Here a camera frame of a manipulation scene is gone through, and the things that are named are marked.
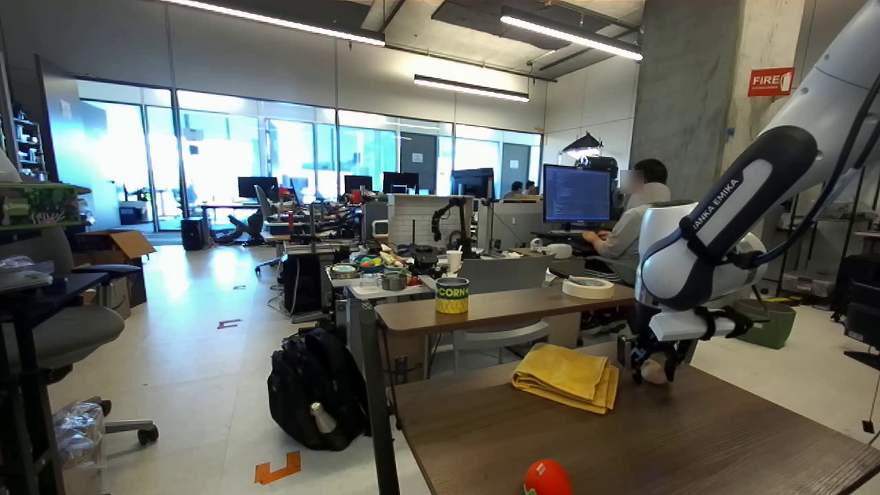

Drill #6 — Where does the seated person grey hoodie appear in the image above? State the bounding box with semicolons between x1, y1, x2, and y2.
584;160;672;282

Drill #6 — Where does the beige potato toy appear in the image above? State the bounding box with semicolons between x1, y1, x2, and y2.
641;357;669;386

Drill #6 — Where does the cardboard box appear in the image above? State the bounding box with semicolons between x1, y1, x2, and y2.
73;232;155;309

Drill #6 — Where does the grey plastic chair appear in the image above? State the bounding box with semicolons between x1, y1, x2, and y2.
421;252;555;379

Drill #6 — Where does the yellow cloth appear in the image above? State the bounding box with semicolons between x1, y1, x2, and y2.
511;343;619;416

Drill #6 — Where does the green storage bin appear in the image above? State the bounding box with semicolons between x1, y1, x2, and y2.
735;300;795;350

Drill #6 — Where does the green yellow canister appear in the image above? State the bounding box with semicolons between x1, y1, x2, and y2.
434;278;469;317

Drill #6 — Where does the red tomato toy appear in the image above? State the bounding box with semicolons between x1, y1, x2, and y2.
519;458;575;495

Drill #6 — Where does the grey office chair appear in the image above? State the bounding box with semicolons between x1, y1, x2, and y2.
0;223;163;450

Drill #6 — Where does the white tape roll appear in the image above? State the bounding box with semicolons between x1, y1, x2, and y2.
560;274;612;300

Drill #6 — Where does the black backpack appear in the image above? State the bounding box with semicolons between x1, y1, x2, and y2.
266;325;369;450

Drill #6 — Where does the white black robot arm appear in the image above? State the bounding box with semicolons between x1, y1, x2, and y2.
619;0;880;383

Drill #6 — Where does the computer monitor blue screen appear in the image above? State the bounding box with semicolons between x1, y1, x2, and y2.
544;164;612;225

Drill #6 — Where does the black metal shelf rack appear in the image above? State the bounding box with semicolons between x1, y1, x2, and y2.
776;139;876;320

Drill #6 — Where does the red wall sign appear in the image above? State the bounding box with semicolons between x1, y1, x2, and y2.
747;67;795;98

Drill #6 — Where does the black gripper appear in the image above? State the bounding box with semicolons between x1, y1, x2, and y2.
628;326;695;383

